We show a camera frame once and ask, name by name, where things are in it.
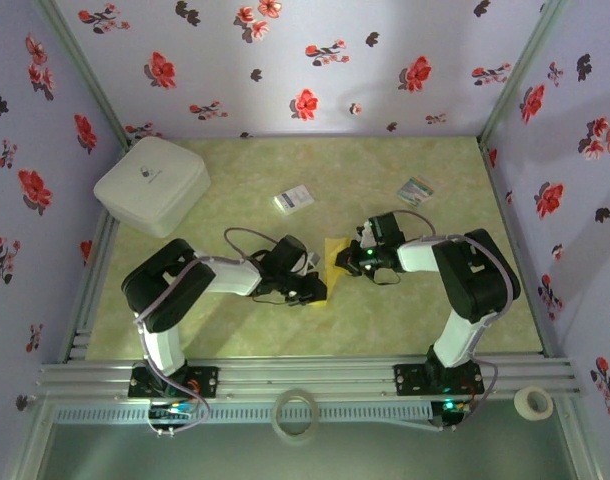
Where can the white tape roll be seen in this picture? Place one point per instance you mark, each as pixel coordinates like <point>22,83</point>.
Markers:
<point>522,400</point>

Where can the aluminium side rail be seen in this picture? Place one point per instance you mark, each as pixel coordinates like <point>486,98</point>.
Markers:
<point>87,300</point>

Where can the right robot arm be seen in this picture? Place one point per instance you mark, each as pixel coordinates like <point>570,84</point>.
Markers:
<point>475,280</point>

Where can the yellow cloth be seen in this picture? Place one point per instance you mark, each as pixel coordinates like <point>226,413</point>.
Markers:
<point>331,280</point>

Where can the small white blue box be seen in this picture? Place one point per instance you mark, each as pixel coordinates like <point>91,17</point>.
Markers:
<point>293,199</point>

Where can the aluminium rail beam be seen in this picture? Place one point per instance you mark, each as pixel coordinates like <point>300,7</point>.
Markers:
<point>305,372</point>

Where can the white plastic lidded container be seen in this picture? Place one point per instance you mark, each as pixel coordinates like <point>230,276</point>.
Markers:
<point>150,185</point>

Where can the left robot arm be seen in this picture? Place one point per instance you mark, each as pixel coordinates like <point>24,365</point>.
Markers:
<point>160,290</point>

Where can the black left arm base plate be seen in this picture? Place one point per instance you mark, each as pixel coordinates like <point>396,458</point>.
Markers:
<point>205,380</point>

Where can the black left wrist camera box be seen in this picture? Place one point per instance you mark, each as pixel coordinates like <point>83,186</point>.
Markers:
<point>290,255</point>

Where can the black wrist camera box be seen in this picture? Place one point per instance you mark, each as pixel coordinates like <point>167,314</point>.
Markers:
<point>290,255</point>
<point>387,230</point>

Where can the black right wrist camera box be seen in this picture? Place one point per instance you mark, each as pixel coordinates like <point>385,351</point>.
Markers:
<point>387,230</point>

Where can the aluminium frame post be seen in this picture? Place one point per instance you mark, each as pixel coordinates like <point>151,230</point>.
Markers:
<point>85,75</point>
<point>515,80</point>

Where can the clear tape roll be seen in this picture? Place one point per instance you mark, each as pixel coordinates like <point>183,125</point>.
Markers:
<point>280,400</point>

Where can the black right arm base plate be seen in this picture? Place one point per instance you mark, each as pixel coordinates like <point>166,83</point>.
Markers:
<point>410,377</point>

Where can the teal orange medical packet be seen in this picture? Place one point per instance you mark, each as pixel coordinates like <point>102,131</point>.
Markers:
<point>415,190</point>

